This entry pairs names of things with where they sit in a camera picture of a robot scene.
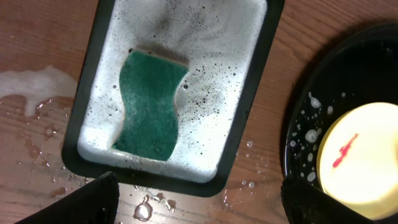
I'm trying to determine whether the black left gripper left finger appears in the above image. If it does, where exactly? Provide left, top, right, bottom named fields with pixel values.
left=17, top=172, right=119, bottom=224

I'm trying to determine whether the round black tray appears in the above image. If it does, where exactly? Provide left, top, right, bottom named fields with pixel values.
left=280, top=23, right=397, bottom=188

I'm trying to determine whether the yellow plate with red stain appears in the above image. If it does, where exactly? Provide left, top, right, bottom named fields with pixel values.
left=317, top=102, right=397, bottom=220

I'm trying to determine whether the green scrubbing sponge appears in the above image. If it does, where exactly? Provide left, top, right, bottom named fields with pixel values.
left=113, top=50, right=188, bottom=161

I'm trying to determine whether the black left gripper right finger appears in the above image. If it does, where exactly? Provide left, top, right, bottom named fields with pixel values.
left=281, top=179, right=397, bottom=224

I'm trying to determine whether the black rectangular soapy water tray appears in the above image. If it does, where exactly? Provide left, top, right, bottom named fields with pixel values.
left=62, top=0, right=284, bottom=197

